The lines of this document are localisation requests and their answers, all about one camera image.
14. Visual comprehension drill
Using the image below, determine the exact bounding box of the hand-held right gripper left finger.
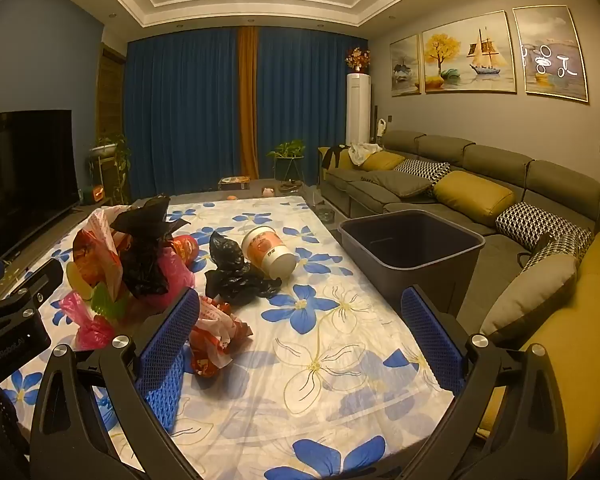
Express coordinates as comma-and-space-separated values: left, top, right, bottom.
29, 287, 203, 480

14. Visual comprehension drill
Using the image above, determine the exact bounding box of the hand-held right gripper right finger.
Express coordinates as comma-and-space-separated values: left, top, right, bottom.
401, 284, 568, 480

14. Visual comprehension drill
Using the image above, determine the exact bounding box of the red white plastic bag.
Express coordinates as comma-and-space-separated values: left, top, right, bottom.
189, 295, 255, 378

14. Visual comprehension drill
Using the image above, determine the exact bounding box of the red orange printed plastic bag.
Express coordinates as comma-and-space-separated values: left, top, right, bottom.
71, 208, 127, 301

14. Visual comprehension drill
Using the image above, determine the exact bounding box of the pink plastic bag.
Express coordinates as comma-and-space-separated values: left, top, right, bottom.
60, 292, 118, 352
155, 247, 197, 311

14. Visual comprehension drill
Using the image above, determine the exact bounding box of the dark grey plastic bin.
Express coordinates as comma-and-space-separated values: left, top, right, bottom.
338, 210, 486, 317

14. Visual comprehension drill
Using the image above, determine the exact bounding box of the black plastic bag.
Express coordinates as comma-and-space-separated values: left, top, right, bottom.
111, 196, 191, 297
204, 231, 282, 306

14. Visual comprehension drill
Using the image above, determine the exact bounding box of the white orange paper noodle cup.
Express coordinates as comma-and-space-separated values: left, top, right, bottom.
241, 226, 297, 279

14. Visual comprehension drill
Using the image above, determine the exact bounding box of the grey television cabinet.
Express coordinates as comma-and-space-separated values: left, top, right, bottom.
0, 202, 131, 306

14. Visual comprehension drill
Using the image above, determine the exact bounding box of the black flat television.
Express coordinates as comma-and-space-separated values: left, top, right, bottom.
0, 109, 81, 261

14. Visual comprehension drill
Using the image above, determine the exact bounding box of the grey cushion with dark edge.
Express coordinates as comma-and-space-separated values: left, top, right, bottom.
480, 252, 581, 346

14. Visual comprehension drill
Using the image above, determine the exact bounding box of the blue floral tablecloth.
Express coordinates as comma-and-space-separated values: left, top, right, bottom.
0, 195, 456, 480

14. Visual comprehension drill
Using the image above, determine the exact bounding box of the plump yellow cushion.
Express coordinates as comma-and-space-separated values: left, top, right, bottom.
433, 170, 516, 219

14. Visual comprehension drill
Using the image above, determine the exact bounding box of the trailing potted plant on stand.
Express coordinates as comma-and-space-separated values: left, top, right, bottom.
87, 132, 132, 206

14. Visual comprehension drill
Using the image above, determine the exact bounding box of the flat grey cushion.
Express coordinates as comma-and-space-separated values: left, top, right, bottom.
362, 170, 433, 198

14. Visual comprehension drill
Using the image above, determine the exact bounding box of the black white patterned cushion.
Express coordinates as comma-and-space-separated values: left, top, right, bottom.
496, 202, 593, 251
394, 159, 452, 184
522, 232, 593, 271

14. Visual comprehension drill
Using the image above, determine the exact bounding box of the small yellow cushion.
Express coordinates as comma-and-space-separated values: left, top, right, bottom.
362, 151, 406, 172

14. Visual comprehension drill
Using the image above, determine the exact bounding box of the grey green sofa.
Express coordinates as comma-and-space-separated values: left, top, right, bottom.
317, 129, 600, 361

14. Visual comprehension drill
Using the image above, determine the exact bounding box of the dark coffee table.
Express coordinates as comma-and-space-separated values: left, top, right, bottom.
215, 177, 343, 226

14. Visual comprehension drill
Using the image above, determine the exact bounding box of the white garment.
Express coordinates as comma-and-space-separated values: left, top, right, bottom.
349, 142, 383, 165

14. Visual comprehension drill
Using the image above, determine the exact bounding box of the black garment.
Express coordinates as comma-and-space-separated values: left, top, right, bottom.
322, 146, 353, 170

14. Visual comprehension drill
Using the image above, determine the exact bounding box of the brown wooden panel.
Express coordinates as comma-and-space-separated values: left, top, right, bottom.
96, 44, 127, 133

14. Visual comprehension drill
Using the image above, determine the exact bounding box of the blue curtain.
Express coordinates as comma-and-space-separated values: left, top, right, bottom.
256, 27, 371, 181
124, 27, 243, 201

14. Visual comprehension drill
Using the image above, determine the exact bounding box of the potted green plant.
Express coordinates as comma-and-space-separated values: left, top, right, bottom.
267, 140, 306, 183

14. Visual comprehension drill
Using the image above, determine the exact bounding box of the white standing air conditioner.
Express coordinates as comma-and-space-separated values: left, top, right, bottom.
345, 73, 371, 147

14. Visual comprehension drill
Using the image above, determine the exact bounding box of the orange curtain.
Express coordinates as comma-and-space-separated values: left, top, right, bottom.
236, 26, 259, 179

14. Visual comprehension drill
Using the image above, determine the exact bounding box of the small grey framed painting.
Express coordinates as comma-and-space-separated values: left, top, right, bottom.
389, 34, 423, 98

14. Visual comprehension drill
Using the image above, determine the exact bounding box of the tree and sailboat painting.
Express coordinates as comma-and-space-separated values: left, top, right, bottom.
420, 10, 518, 95

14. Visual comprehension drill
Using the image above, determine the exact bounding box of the artificial flower arrangement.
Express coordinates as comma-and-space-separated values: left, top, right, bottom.
344, 46, 372, 75

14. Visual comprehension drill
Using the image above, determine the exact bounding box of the framed painting with glare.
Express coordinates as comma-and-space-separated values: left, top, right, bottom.
512, 6, 590, 102

